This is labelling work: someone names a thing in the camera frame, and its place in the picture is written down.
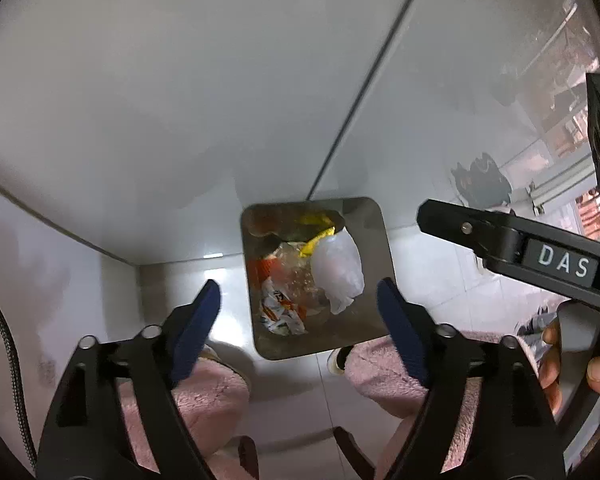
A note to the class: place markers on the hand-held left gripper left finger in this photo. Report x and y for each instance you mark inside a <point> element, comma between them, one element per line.
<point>195,332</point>

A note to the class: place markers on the aluminium door track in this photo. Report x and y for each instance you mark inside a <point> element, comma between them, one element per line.
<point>555,180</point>

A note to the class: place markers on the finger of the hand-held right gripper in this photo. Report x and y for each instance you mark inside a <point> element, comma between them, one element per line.
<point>460,225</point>

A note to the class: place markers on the person's right leg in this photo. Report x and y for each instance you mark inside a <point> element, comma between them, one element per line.
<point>375,365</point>

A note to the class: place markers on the person's right hand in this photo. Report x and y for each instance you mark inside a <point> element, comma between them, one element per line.
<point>550,360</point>

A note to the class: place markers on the yellow wrapper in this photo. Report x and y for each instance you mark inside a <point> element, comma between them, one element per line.
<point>315,240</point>

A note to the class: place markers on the person's right shoe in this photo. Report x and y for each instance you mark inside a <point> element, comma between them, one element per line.
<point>339,360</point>

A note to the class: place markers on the white plastic bag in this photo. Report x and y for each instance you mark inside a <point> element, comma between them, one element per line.
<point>337,270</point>

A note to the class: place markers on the dark cloth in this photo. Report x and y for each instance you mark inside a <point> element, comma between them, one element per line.
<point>482,182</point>

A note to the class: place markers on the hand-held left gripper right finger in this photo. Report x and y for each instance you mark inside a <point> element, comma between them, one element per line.
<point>405,335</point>

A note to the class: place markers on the orange wrapper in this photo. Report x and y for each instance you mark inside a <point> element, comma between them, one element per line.
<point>265,270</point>

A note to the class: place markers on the clear plastic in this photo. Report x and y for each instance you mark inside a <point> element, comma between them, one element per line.
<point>297,272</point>

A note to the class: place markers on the steel trash bin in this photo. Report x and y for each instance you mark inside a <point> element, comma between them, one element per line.
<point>365,320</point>

